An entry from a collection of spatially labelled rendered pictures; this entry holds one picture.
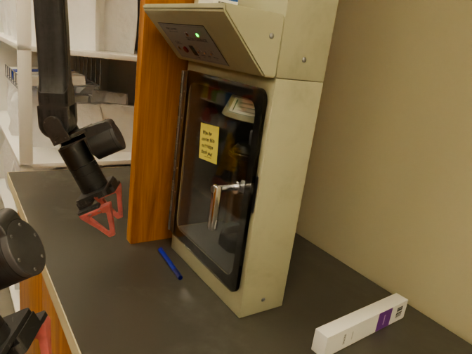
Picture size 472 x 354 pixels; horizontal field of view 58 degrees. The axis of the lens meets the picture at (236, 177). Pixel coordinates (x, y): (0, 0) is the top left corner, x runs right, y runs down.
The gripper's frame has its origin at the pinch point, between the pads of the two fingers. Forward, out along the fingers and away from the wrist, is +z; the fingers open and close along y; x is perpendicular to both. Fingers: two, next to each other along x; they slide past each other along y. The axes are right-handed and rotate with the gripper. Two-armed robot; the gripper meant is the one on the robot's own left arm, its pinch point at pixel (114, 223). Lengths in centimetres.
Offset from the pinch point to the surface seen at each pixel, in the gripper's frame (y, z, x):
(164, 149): 15.1, -8.0, -14.5
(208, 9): -18, -32, -36
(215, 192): -15.6, -3.0, -24.7
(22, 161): 74, -14, 47
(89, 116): 98, -17, 23
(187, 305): -13.5, 17.9, -9.7
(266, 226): -15.3, 7.3, -30.9
